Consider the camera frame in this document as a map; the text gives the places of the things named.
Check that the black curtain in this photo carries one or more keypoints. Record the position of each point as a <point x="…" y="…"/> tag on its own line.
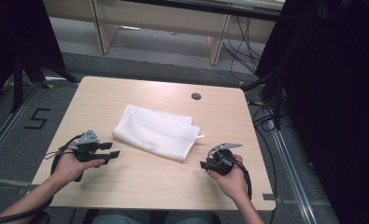
<point x="334" y="93"/>
<point x="14" y="37"/>

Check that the person's left hand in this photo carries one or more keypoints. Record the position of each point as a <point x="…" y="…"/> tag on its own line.
<point x="67" y="166"/>

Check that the white mesh laundry bag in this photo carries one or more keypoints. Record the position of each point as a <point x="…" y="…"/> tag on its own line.
<point x="157" y="133"/>

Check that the metal floor rail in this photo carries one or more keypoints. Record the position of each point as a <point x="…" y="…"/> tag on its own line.
<point x="292" y="174"/>
<point x="7" y="124"/>

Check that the grey tape strip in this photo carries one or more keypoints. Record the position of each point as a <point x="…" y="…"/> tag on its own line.
<point x="268" y="197"/>

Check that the black metal stand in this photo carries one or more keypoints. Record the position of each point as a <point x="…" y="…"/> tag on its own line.
<point x="18" y="87"/>
<point x="274" y="93"/>

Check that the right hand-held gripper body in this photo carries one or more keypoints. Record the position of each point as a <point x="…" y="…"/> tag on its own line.
<point x="223" y="161"/>

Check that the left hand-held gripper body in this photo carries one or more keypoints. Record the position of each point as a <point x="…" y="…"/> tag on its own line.
<point x="86" y="149"/>

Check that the person's right hand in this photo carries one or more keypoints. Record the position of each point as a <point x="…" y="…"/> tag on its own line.
<point x="235" y="183"/>

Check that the light wooden desk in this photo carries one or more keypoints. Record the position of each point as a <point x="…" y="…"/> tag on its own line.
<point x="160" y="18"/>

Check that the person's legs in jeans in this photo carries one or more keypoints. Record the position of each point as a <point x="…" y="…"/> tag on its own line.
<point x="126" y="217"/>

